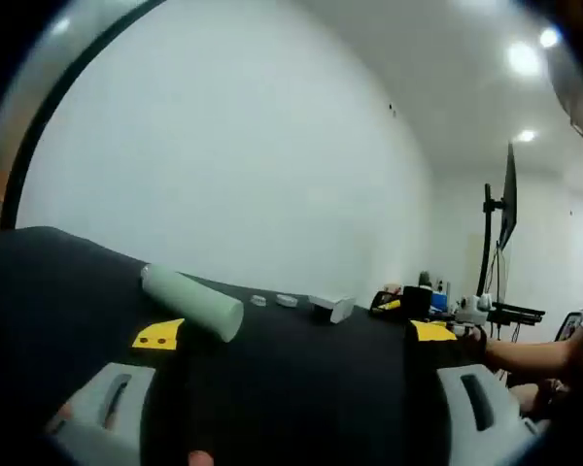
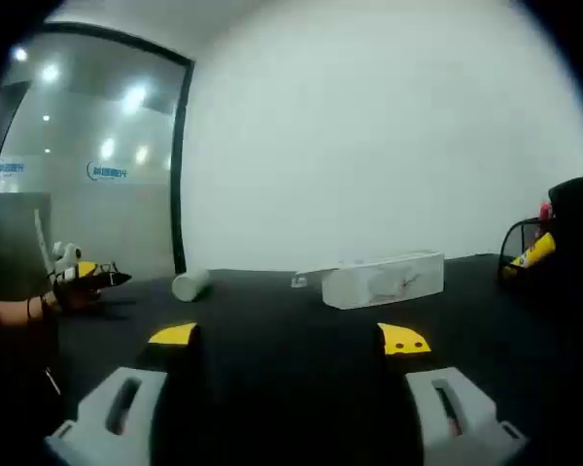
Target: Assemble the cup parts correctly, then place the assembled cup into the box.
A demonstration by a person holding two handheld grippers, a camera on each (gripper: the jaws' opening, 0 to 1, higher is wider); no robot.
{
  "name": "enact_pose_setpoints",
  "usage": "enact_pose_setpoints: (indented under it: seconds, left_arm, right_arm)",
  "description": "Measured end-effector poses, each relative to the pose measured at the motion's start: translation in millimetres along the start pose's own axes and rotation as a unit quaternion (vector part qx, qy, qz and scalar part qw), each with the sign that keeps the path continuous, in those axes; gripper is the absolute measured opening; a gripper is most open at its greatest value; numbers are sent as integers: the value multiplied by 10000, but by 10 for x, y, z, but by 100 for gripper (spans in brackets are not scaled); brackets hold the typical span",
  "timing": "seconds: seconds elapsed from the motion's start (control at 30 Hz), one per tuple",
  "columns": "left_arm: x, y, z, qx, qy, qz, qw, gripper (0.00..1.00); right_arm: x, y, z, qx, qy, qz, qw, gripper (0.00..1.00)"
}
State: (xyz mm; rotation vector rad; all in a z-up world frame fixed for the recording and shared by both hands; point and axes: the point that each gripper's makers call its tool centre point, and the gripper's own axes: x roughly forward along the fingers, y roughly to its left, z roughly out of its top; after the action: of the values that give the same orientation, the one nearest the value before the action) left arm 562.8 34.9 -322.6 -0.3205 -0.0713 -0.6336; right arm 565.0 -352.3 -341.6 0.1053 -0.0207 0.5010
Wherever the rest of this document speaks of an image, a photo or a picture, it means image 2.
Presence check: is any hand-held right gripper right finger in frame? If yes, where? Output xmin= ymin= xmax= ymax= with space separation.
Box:
xmin=374 ymin=322 xmax=532 ymax=466

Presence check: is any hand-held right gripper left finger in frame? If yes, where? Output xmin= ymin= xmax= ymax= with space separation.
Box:
xmin=43 ymin=319 xmax=204 ymax=466

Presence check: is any white cardboard box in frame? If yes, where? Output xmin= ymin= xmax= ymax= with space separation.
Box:
xmin=294 ymin=248 xmax=446 ymax=311

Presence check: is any person's left hand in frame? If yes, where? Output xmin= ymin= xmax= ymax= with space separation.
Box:
xmin=46 ymin=283 xmax=103 ymax=312

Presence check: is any black framed glass partition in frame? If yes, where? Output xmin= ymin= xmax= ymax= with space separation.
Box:
xmin=0 ymin=21 xmax=195 ymax=283

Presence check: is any person's light shirt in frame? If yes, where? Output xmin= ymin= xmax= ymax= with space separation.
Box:
xmin=0 ymin=191 xmax=54 ymax=302

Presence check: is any yellow spray can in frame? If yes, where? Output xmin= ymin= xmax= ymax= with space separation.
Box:
xmin=501 ymin=231 xmax=558 ymax=280

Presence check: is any black mesh basket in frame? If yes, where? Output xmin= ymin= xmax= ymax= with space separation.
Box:
xmin=495 ymin=216 xmax=558 ymax=297

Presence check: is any black table cloth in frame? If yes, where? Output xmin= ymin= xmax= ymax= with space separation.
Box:
xmin=52 ymin=251 xmax=583 ymax=466

